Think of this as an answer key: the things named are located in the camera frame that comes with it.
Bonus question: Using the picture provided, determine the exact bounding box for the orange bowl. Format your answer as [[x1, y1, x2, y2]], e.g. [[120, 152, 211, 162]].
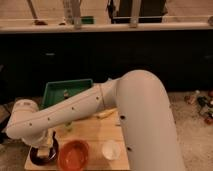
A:
[[57, 140, 89, 171]]

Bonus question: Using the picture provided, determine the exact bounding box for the white translucent cup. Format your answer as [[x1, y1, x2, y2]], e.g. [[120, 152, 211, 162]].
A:
[[102, 140, 121, 160]]

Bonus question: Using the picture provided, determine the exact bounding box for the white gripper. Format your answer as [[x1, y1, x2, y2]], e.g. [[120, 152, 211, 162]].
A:
[[33, 131, 53, 148]]

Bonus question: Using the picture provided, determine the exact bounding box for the white long counter rail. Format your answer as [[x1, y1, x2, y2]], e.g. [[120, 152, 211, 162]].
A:
[[0, 22, 213, 34]]

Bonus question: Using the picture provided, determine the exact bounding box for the purple bowl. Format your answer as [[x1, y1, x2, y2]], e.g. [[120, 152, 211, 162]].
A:
[[30, 139, 59, 166]]

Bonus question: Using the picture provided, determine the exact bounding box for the pile of floor items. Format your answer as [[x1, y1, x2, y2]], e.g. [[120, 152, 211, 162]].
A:
[[184, 90, 213, 125]]

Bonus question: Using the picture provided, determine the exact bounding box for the yellow banana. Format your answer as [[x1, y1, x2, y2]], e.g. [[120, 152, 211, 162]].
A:
[[95, 108, 117, 119]]

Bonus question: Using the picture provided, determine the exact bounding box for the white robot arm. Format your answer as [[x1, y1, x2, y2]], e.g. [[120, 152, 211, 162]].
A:
[[6, 70, 186, 171]]

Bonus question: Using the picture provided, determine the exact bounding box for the green plastic tray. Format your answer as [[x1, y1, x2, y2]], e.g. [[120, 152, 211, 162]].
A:
[[42, 79, 93, 109]]

